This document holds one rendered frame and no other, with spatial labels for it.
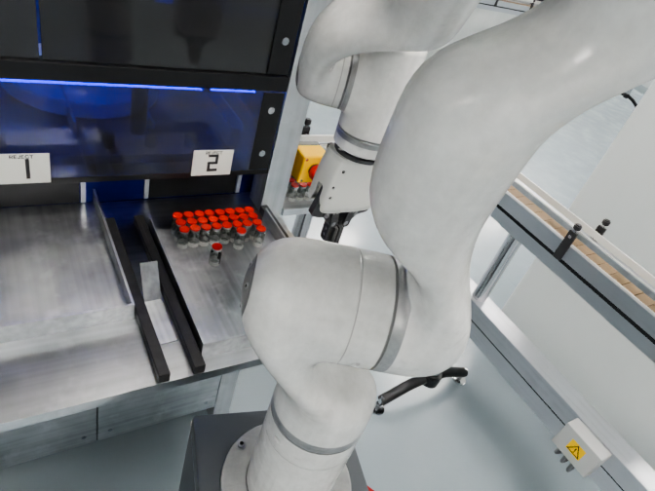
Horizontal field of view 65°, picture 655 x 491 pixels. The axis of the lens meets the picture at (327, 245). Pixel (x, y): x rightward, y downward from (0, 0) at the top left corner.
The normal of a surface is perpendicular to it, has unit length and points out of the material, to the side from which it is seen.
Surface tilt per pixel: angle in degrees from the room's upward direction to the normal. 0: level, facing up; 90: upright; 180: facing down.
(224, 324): 0
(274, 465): 90
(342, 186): 90
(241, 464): 0
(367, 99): 90
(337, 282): 31
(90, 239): 0
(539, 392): 90
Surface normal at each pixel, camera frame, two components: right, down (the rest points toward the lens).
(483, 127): -0.33, 0.47
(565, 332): -0.84, 0.11
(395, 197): -0.72, 0.43
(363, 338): 0.06, 0.40
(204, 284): 0.26, -0.77
